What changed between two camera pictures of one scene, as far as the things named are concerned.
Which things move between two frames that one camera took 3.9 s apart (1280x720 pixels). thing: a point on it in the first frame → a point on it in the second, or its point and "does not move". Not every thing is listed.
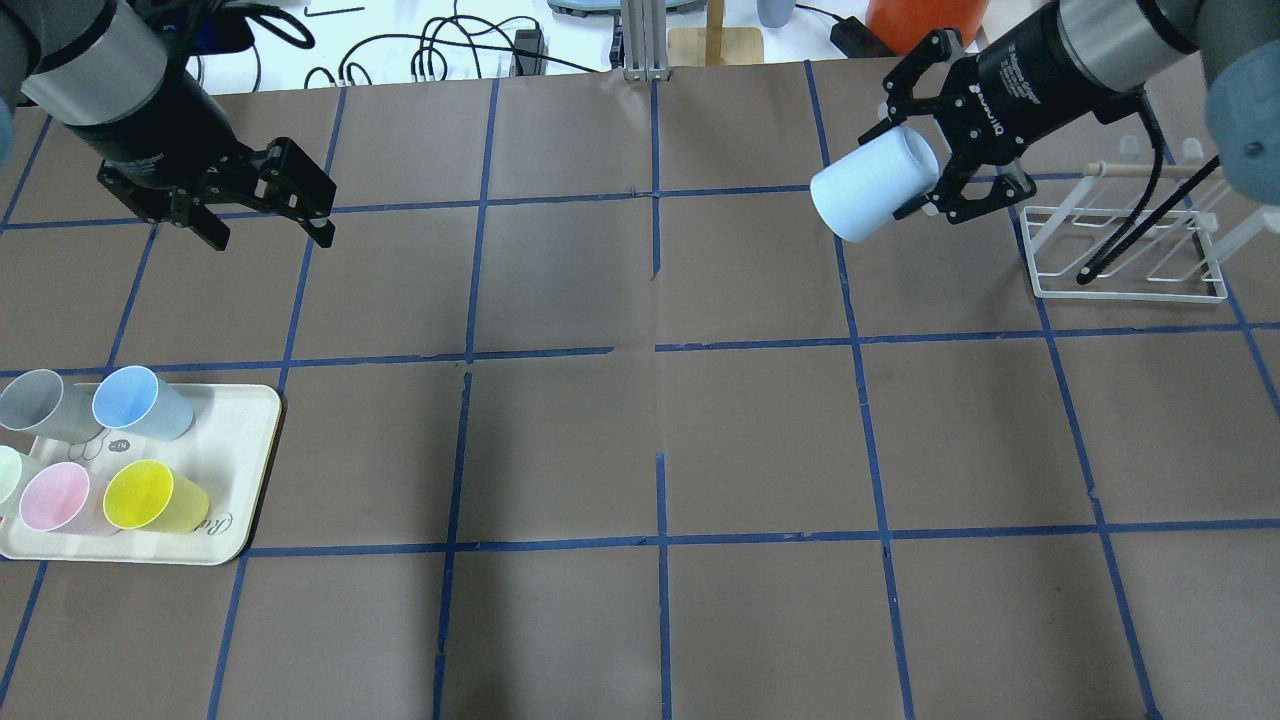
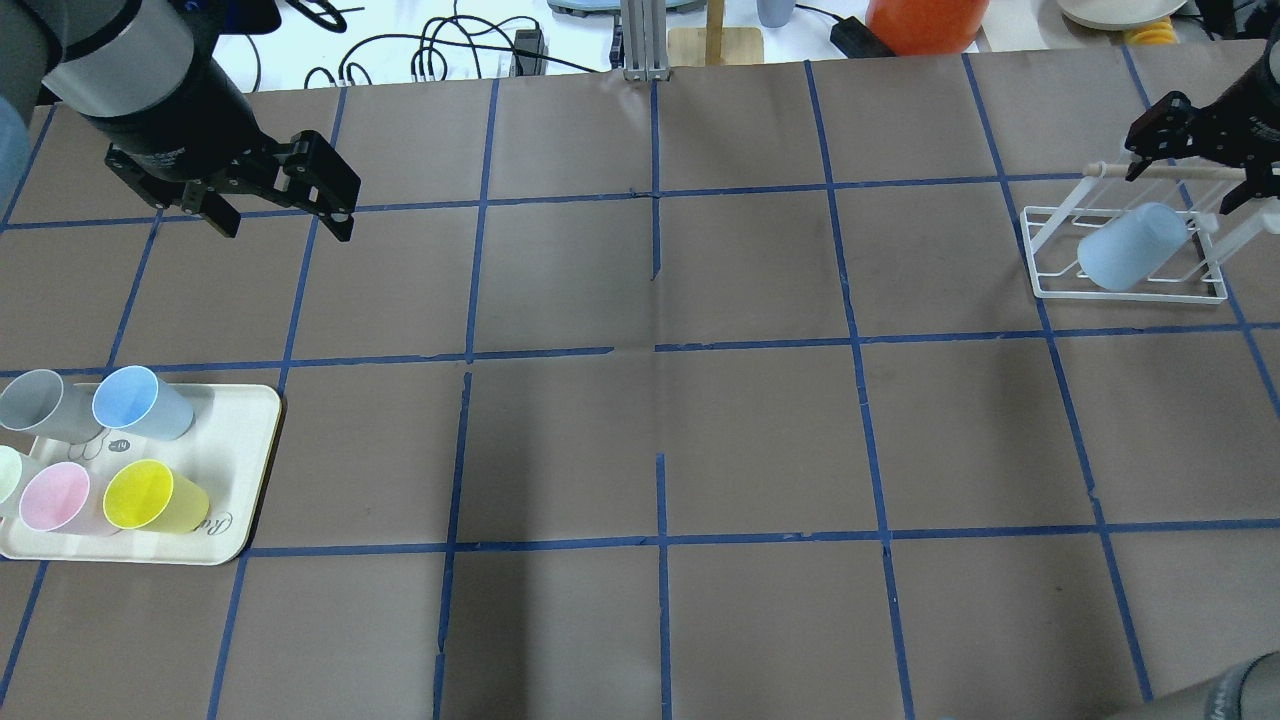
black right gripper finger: x=898 y=85 → x=1167 y=132
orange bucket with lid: x=901 y=25 does not move
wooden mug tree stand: x=714 y=44 does not move
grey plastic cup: x=37 y=402 does not move
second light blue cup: x=136 y=398 does not move
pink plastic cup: x=66 y=497 does not move
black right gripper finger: x=1006 y=191 → x=1260 y=182
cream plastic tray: x=227 y=451 does not move
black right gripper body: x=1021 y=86 → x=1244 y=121
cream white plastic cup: x=12 y=473 does not move
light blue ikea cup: x=859 y=194 → x=1120 y=250
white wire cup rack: x=1142 y=231 does not move
